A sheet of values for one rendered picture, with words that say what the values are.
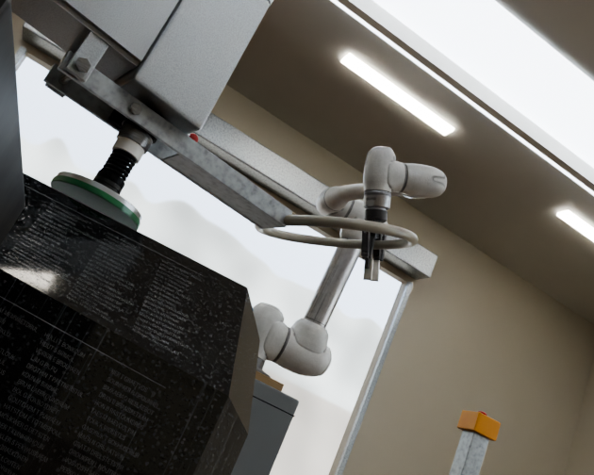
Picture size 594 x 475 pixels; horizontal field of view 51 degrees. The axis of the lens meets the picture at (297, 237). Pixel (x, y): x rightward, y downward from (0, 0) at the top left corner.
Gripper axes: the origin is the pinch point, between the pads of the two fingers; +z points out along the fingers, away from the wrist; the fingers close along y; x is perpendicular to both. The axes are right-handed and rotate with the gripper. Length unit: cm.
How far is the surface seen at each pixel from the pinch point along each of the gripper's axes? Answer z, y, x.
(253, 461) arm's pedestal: 70, 2, -41
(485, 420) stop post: 54, -82, 11
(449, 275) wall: -40, -554, -219
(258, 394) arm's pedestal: 47, 1, -43
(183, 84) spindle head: -36, 83, -6
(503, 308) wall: -6, -628, -174
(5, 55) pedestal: -3, 158, 62
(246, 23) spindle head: -56, 69, -1
